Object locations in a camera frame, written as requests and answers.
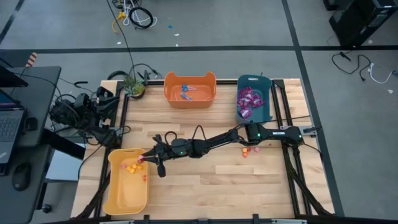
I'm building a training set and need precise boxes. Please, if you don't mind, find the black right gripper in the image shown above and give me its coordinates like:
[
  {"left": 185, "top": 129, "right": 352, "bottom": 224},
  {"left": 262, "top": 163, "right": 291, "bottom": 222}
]
[{"left": 142, "top": 134, "right": 175, "bottom": 178}]

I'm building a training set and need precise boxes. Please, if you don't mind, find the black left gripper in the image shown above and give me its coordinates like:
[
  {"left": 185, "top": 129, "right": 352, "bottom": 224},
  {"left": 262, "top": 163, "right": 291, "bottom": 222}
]
[{"left": 74, "top": 86, "right": 121, "bottom": 127}]

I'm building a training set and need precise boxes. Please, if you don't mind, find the orange plastic bin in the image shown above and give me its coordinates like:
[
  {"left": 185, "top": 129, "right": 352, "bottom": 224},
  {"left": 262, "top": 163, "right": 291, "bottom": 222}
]
[{"left": 164, "top": 71, "right": 218, "bottom": 110}]

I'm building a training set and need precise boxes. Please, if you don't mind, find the teal plastic bin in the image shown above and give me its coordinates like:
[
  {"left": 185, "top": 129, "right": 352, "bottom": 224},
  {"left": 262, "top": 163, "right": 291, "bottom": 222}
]
[{"left": 235, "top": 73, "right": 274, "bottom": 124}]

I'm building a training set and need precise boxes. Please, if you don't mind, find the small potted green plant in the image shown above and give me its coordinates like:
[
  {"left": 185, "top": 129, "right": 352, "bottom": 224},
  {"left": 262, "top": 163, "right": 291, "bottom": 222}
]
[{"left": 123, "top": 74, "right": 147, "bottom": 100}]

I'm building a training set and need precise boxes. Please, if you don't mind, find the yellow plastic bin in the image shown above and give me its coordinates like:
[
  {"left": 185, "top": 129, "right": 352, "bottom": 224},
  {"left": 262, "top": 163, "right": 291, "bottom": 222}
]
[{"left": 102, "top": 147, "right": 150, "bottom": 216}]

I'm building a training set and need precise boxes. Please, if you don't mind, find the black desk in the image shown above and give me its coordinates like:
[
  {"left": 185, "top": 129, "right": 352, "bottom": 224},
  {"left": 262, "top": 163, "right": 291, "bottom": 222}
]
[{"left": 0, "top": 66, "right": 62, "bottom": 224}]

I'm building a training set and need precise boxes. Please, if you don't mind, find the white panel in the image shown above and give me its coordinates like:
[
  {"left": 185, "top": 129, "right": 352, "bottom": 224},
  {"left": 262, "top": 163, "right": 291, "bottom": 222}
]
[{"left": 45, "top": 149, "right": 87, "bottom": 182}]

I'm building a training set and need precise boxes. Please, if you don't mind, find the orange black striped object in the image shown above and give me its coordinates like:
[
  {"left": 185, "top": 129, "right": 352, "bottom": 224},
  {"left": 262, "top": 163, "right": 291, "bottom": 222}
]
[{"left": 25, "top": 52, "right": 39, "bottom": 68}]

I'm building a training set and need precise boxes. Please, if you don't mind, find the black monitor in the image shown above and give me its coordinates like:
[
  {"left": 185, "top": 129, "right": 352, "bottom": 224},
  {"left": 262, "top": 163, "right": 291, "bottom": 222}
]
[{"left": 0, "top": 65, "right": 29, "bottom": 88}]

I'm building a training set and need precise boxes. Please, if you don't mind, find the dark laptop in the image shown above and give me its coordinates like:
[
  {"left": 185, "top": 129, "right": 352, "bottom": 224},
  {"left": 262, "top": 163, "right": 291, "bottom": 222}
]
[{"left": 0, "top": 89, "right": 26, "bottom": 165}]

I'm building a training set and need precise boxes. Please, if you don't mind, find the black computer mouse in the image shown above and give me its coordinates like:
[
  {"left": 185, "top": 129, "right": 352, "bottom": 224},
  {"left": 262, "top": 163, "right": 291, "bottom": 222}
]
[{"left": 12, "top": 162, "right": 32, "bottom": 192}]

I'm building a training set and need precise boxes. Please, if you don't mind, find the black equipment case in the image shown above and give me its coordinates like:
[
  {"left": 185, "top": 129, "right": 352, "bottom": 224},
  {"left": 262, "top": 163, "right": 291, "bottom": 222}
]
[{"left": 323, "top": 0, "right": 398, "bottom": 48}]

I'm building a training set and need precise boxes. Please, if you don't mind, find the looped black cable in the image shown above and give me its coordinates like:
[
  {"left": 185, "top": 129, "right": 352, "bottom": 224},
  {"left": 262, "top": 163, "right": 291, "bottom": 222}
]
[{"left": 107, "top": 63, "right": 163, "bottom": 81}]

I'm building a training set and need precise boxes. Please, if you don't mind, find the black aluminium table frame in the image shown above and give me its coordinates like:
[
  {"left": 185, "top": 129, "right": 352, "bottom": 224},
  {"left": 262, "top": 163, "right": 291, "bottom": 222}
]
[{"left": 40, "top": 78, "right": 398, "bottom": 224}]

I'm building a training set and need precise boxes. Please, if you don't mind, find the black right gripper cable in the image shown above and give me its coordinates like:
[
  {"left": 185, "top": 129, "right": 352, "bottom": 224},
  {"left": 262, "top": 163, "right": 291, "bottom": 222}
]
[{"left": 164, "top": 124, "right": 208, "bottom": 144}]

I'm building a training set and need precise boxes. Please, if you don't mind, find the thin black desk cable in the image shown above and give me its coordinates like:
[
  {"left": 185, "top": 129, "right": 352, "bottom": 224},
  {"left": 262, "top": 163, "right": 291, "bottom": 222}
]
[{"left": 9, "top": 72, "right": 94, "bottom": 110}]

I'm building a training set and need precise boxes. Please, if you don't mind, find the long black cable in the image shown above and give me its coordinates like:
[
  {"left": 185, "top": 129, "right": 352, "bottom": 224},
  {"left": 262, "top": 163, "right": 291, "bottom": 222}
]
[{"left": 106, "top": 0, "right": 137, "bottom": 82}]

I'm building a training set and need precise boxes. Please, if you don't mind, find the coiled black cable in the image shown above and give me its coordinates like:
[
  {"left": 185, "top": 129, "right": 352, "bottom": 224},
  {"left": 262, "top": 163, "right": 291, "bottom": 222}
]
[{"left": 128, "top": 6, "right": 154, "bottom": 30}]

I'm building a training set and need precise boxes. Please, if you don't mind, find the white cable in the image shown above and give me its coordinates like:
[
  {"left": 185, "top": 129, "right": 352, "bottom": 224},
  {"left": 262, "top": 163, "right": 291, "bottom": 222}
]
[
  {"left": 122, "top": 0, "right": 158, "bottom": 27},
  {"left": 366, "top": 62, "right": 398, "bottom": 85}
]

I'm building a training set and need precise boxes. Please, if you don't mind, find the yellow cable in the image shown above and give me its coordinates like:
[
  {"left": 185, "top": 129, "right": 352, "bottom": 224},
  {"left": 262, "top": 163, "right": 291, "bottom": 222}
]
[{"left": 111, "top": 11, "right": 127, "bottom": 34}]

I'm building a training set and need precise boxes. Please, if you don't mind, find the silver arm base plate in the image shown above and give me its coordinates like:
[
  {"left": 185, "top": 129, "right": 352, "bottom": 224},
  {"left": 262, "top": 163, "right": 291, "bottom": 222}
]
[{"left": 298, "top": 125, "right": 318, "bottom": 138}]

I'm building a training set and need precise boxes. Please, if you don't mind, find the black cable with plug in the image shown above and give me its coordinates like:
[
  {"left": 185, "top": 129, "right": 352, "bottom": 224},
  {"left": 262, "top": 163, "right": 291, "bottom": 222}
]
[{"left": 331, "top": 51, "right": 373, "bottom": 82}]

